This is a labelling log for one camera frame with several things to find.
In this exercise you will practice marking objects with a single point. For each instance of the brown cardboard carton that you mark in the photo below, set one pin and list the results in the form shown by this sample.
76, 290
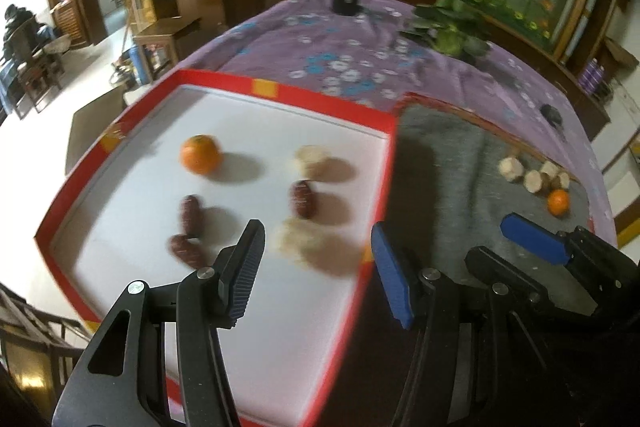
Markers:
620, 52

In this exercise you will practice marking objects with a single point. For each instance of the purple floral cloth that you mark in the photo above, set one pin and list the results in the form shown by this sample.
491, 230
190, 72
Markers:
325, 37

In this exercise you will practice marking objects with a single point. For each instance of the grey felt mat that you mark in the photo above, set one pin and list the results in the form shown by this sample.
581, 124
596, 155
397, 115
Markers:
440, 167

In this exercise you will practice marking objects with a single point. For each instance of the dark red date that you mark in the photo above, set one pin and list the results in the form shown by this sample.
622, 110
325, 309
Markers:
191, 217
301, 199
185, 251

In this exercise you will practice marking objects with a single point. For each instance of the purple spray can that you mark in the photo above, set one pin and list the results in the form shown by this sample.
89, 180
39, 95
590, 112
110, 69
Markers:
589, 74
600, 79

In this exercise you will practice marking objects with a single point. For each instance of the wooden side table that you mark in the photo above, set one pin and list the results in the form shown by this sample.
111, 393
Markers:
165, 37

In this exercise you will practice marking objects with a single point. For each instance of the red white tray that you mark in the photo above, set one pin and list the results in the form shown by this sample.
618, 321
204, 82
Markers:
140, 197

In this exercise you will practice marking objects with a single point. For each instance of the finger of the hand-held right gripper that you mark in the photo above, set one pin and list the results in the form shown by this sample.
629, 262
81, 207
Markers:
505, 269
532, 237

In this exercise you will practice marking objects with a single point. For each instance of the small black clip device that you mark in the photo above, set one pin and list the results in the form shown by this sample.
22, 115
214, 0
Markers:
552, 114

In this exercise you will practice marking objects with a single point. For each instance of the orange tangerine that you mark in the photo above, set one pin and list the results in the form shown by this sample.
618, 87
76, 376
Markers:
558, 202
200, 153

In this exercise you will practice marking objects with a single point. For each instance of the green bok choy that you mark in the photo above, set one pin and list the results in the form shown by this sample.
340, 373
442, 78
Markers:
452, 29

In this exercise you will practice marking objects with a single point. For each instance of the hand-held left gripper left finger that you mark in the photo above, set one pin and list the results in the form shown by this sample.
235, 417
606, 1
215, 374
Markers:
240, 277

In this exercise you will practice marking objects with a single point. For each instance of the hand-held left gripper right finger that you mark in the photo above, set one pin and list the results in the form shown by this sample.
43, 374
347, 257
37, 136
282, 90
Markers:
395, 277

